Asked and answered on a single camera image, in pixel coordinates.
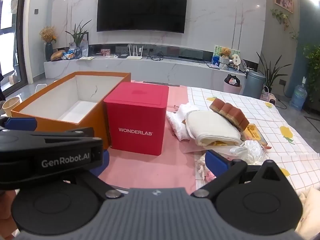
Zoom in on grey trash can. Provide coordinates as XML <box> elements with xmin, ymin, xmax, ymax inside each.
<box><xmin>245</xmin><ymin>70</ymin><xmax>266</xmax><ymax>99</ymax></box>

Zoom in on pink woven bag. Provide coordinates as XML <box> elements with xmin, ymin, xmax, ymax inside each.
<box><xmin>260</xmin><ymin>86</ymin><xmax>271</xmax><ymax>101</ymax></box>

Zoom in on green leafy plant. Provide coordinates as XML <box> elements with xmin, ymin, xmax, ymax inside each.
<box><xmin>65</xmin><ymin>19</ymin><xmax>92</xmax><ymax>48</ymax></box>

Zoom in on clear plastic bag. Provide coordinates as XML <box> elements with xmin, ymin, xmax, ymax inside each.
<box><xmin>229</xmin><ymin>140</ymin><xmax>267</xmax><ymax>166</ymax></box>

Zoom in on blue water jug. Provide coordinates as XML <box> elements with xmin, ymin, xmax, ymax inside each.
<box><xmin>290</xmin><ymin>76</ymin><xmax>308</xmax><ymax>111</ymax></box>

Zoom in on beige wooden bucket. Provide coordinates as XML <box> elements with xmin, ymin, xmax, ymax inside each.
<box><xmin>2</xmin><ymin>97</ymin><xmax>21</xmax><ymax>117</ymax></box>

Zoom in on dark blue vase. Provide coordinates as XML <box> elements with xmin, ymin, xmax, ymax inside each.
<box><xmin>45</xmin><ymin>42</ymin><xmax>54</xmax><ymax>62</ymax></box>

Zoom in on dried yellow flowers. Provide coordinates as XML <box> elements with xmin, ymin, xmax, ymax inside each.
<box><xmin>39</xmin><ymin>26</ymin><xmax>58</xmax><ymax>43</ymax></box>

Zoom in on pink floral cloth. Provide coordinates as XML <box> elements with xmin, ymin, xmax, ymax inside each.
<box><xmin>194</xmin><ymin>154</ymin><xmax>218</xmax><ymax>188</ymax></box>

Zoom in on hanging vine plant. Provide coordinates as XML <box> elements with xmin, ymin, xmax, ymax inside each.
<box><xmin>271</xmin><ymin>8</ymin><xmax>300</xmax><ymax>43</ymax></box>

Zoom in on pink bin with black bag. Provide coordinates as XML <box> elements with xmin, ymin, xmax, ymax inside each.
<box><xmin>223</xmin><ymin>74</ymin><xmax>243</xmax><ymax>95</ymax></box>

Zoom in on brown round loaf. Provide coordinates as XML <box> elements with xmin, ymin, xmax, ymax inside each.
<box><xmin>50</xmin><ymin>50</ymin><xmax>66</xmax><ymax>61</ymax></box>

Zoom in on black cables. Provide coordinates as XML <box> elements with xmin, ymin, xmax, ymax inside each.
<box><xmin>147</xmin><ymin>51</ymin><xmax>164</xmax><ymax>62</ymax></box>

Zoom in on white fluffy cloth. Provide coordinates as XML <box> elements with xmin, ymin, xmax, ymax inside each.
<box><xmin>167</xmin><ymin>102</ymin><xmax>200</xmax><ymax>141</ymax></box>

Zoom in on cream towel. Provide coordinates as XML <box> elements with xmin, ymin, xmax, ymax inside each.
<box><xmin>185</xmin><ymin>110</ymin><xmax>242</xmax><ymax>147</ymax></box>

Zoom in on potted long-leaf plant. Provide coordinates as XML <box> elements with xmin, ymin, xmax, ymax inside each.
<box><xmin>256</xmin><ymin>52</ymin><xmax>286</xmax><ymax>91</ymax></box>

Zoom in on yellow printed packet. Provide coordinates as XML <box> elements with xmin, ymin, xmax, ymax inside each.
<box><xmin>243</xmin><ymin>123</ymin><xmax>268</xmax><ymax>147</ymax></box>

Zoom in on orange cardboard box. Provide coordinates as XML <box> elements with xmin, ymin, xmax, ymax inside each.
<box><xmin>11</xmin><ymin>71</ymin><xmax>132</xmax><ymax>148</ymax></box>

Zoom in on black wall television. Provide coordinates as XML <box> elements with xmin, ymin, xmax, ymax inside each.
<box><xmin>97</xmin><ymin>0</ymin><xmax>189</xmax><ymax>34</ymax></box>

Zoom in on red square box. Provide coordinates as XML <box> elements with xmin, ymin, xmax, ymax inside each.
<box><xmin>103</xmin><ymin>81</ymin><xmax>169</xmax><ymax>158</ymax></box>

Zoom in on white marble television console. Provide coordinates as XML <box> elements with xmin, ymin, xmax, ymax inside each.
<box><xmin>44</xmin><ymin>44</ymin><xmax>248</xmax><ymax>87</ymax></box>

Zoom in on white router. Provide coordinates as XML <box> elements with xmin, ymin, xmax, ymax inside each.
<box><xmin>126</xmin><ymin>44</ymin><xmax>144</xmax><ymax>60</ymax></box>

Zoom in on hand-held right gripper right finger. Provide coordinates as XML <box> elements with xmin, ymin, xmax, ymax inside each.
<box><xmin>190</xmin><ymin>149</ymin><xmax>288</xmax><ymax>198</ymax></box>

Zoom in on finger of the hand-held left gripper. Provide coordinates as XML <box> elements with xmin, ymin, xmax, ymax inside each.
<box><xmin>0</xmin><ymin>127</ymin><xmax>104</xmax><ymax>189</ymax></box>
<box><xmin>0</xmin><ymin>116</ymin><xmax>38</xmax><ymax>132</ymax></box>

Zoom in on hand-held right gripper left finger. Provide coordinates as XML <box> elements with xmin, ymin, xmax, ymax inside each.
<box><xmin>82</xmin><ymin>150</ymin><xmax>124</xmax><ymax>199</ymax></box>

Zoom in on green blue picture board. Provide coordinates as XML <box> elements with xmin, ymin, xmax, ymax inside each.
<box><xmin>212</xmin><ymin>45</ymin><xmax>241</xmax><ymax>66</ymax></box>

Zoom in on framed wall picture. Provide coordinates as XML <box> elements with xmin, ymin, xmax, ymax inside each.
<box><xmin>273</xmin><ymin>0</ymin><xmax>294</xmax><ymax>14</ymax></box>

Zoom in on large green bushy plant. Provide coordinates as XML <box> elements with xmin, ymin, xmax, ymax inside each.
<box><xmin>302</xmin><ymin>43</ymin><xmax>320</xmax><ymax>103</ymax></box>

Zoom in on cream fabric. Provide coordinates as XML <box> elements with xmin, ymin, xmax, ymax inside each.
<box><xmin>297</xmin><ymin>187</ymin><xmax>320</xmax><ymax>240</ymax></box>

